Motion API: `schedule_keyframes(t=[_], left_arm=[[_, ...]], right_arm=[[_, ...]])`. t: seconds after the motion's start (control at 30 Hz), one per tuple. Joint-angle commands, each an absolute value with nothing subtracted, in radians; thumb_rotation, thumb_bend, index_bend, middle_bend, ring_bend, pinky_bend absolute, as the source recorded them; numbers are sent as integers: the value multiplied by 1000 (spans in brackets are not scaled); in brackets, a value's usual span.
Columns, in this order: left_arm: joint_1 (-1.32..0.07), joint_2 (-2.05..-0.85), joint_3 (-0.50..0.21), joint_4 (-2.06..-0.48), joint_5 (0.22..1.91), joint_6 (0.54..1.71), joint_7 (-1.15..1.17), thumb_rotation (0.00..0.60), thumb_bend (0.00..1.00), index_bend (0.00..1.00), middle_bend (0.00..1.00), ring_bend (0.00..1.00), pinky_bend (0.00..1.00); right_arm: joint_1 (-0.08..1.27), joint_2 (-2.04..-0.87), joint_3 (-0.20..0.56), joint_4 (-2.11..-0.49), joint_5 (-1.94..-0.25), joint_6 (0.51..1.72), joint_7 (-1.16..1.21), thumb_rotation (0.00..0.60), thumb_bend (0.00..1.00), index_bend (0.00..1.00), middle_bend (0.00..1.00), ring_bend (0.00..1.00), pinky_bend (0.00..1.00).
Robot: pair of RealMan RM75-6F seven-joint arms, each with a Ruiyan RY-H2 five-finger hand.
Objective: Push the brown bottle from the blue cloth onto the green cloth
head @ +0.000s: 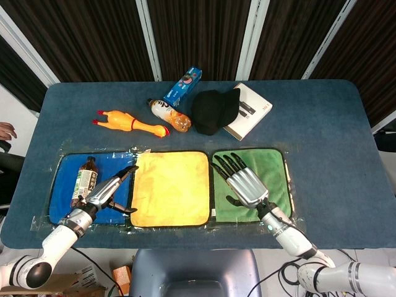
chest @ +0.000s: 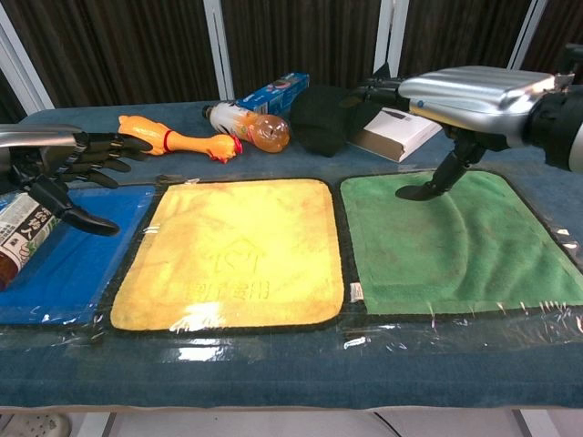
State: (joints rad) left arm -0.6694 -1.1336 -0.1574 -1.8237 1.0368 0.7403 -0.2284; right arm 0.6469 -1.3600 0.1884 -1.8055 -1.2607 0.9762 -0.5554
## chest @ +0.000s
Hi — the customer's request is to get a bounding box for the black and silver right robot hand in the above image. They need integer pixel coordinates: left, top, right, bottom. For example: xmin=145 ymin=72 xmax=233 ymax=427
xmin=355 ymin=65 xmax=561 ymax=202

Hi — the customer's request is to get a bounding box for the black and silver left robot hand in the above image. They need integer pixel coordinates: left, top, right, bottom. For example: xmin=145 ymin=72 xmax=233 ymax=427
xmin=0 ymin=124 xmax=152 ymax=238

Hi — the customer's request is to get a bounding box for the brown tea bottle white label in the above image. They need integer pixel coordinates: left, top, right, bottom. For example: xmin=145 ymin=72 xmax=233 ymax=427
xmin=0 ymin=190 xmax=63 ymax=292

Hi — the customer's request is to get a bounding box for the blue cloth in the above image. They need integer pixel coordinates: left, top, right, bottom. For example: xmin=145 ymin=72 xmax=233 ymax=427
xmin=0 ymin=184 xmax=157 ymax=327

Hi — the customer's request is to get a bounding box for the green cloth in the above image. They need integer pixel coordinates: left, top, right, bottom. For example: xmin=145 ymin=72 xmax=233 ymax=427
xmin=339 ymin=169 xmax=583 ymax=317

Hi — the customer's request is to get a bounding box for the yellow cloth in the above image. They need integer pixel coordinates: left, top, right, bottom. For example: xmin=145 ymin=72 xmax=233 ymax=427
xmin=109 ymin=178 xmax=346 ymax=332

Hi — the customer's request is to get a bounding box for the white flat cardboard box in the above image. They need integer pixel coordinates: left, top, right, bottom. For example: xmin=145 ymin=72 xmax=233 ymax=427
xmin=347 ymin=106 xmax=444 ymax=164

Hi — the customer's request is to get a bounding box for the yellow rubber chicken toy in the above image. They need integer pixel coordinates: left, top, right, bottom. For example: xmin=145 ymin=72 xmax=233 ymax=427
xmin=118 ymin=114 xmax=244 ymax=165

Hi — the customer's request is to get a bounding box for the black cap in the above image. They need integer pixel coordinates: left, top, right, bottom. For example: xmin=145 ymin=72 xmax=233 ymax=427
xmin=289 ymin=83 xmax=389 ymax=158

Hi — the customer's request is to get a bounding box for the blue Oreo cookie box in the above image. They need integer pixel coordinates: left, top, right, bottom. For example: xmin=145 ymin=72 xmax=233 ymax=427
xmin=235 ymin=71 xmax=312 ymax=116

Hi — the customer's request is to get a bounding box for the orange drink plastic bottle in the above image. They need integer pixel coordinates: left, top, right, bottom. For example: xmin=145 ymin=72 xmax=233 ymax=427
xmin=202 ymin=101 xmax=292 ymax=155

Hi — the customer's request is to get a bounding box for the white perforated sandal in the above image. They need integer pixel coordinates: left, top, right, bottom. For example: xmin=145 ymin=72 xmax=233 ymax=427
xmin=0 ymin=411 xmax=74 ymax=437

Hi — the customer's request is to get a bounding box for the clear plastic film sheet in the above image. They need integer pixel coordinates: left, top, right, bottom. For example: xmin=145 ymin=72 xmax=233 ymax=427
xmin=0 ymin=172 xmax=583 ymax=361

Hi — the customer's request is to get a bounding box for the white partition post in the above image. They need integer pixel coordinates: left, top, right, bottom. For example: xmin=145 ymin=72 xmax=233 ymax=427
xmin=374 ymin=0 xmax=410 ymax=84
xmin=201 ymin=0 xmax=236 ymax=100
xmin=0 ymin=16 xmax=56 ymax=112
xmin=506 ymin=0 xmax=551 ymax=70

